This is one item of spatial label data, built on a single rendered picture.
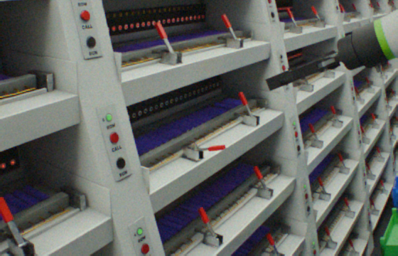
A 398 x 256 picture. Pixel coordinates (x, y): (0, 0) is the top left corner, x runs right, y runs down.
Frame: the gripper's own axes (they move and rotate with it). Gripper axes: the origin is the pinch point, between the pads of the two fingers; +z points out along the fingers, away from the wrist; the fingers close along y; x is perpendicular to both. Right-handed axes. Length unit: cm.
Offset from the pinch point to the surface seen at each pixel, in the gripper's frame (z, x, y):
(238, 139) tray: 10.9, -9.0, -11.5
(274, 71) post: 8.8, 2.4, 15.9
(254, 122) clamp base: 11.2, -7.6, -1.0
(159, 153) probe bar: 15.7, -3.9, -32.7
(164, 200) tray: 12.2, -11.7, -40.1
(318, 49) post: 18, 4, 86
